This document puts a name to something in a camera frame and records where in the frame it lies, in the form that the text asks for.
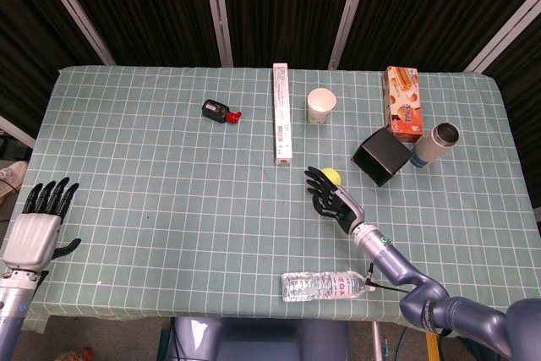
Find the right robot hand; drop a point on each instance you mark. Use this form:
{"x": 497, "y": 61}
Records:
{"x": 338, "y": 204}

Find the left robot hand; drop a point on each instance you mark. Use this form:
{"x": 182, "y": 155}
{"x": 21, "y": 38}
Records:
{"x": 31, "y": 238}

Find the black cube box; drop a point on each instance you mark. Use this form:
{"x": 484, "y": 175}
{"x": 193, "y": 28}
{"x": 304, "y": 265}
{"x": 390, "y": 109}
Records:
{"x": 382, "y": 151}

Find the yellow ball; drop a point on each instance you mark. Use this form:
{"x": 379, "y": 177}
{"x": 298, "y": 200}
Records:
{"x": 332, "y": 175}

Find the green checked tablecloth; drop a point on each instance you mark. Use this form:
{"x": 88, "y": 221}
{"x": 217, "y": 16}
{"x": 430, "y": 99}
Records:
{"x": 169, "y": 187}

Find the orange snack box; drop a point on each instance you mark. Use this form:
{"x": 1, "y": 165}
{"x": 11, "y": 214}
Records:
{"x": 403, "y": 103}

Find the black bottle with red cap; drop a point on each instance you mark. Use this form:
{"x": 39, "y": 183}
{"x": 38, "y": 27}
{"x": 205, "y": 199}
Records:
{"x": 213, "y": 109}

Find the clear plastic water bottle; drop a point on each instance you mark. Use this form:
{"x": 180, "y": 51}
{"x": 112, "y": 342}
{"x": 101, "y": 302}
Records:
{"x": 317, "y": 287}

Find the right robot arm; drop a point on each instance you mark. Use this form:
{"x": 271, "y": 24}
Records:
{"x": 406, "y": 268}

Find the white frame post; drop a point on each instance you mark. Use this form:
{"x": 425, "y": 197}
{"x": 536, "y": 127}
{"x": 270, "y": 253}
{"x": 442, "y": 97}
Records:
{"x": 503, "y": 31}
{"x": 346, "y": 10}
{"x": 14, "y": 130}
{"x": 217, "y": 10}
{"x": 74, "y": 6}

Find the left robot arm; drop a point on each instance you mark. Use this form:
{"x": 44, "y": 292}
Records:
{"x": 17, "y": 306}

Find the blue robot torso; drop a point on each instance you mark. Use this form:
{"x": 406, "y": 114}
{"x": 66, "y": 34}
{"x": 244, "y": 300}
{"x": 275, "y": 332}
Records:
{"x": 262, "y": 340}

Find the metal table leg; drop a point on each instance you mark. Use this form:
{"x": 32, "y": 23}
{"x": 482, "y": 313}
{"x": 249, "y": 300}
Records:
{"x": 377, "y": 342}

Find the white and blue thermos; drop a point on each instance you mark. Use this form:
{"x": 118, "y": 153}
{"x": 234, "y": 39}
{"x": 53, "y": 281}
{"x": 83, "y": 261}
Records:
{"x": 435, "y": 145}

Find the long white cardboard box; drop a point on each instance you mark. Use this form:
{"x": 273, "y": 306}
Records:
{"x": 282, "y": 116}

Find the white shoe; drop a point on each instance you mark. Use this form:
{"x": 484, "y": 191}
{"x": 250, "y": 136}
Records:
{"x": 10, "y": 177}

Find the white paper cup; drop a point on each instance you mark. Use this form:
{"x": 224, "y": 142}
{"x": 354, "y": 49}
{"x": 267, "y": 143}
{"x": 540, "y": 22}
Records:
{"x": 320, "y": 105}

